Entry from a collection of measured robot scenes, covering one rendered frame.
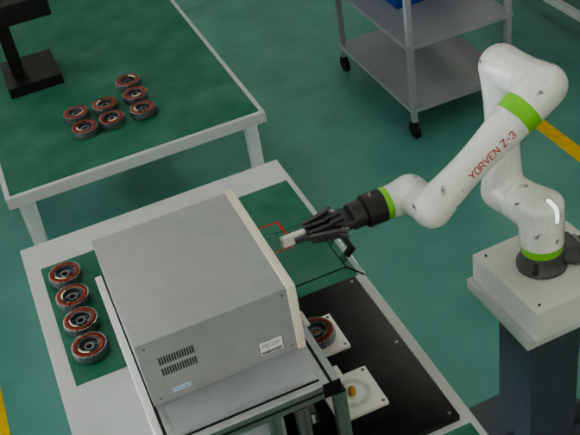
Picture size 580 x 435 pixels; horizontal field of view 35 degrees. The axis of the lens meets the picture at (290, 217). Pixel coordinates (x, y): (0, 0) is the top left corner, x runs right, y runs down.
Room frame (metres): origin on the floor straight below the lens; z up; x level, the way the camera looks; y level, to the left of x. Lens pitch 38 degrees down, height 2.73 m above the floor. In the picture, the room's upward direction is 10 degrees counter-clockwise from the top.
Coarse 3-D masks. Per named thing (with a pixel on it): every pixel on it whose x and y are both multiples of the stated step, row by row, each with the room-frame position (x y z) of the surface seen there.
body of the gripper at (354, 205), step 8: (344, 208) 1.95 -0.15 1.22; (352, 208) 1.91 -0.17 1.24; (360, 208) 1.91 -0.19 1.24; (344, 216) 1.91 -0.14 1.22; (352, 216) 1.90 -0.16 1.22; (360, 216) 1.89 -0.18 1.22; (336, 224) 1.89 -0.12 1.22; (344, 224) 1.88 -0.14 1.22; (352, 224) 1.88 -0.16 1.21; (360, 224) 1.89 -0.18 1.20
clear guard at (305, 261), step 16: (272, 240) 2.05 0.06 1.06; (336, 240) 2.05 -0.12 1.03; (288, 256) 1.97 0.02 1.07; (304, 256) 1.96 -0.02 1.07; (320, 256) 1.95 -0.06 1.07; (336, 256) 1.93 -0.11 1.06; (352, 256) 1.98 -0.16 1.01; (288, 272) 1.90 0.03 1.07; (304, 272) 1.89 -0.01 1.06; (320, 272) 1.88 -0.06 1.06
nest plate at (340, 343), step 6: (330, 318) 1.98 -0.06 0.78; (336, 324) 1.96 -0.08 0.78; (336, 330) 1.93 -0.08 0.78; (336, 336) 1.91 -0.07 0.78; (342, 336) 1.90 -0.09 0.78; (336, 342) 1.88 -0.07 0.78; (342, 342) 1.88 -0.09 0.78; (348, 342) 1.88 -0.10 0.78; (330, 348) 1.87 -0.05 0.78; (336, 348) 1.86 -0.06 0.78; (342, 348) 1.86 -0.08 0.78; (348, 348) 1.86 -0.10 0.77; (330, 354) 1.85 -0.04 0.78
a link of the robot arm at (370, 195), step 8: (368, 192) 1.94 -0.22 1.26; (376, 192) 1.94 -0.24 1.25; (360, 200) 1.95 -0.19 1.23; (368, 200) 1.92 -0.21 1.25; (376, 200) 1.92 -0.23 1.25; (384, 200) 1.92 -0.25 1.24; (368, 208) 1.90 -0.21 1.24; (376, 208) 1.90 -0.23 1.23; (384, 208) 1.90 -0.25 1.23; (368, 216) 1.90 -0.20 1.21; (376, 216) 1.89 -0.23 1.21; (384, 216) 1.90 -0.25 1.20; (368, 224) 1.91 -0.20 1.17; (376, 224) 1.90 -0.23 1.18
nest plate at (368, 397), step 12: (348, 372) 1.76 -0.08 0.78; (360, 372) 1.75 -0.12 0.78; (348, 384) 1.72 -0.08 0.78; (360, 384) 1.71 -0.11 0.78; (372, 384) 1.70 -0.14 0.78; (348, 396) 1.67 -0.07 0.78; (360, 396) 1.67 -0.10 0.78; (372, 396) 1.66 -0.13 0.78; (384, 396) 1.65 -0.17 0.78; (360, 408) 1.63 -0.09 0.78; (372, 408) 1.62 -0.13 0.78
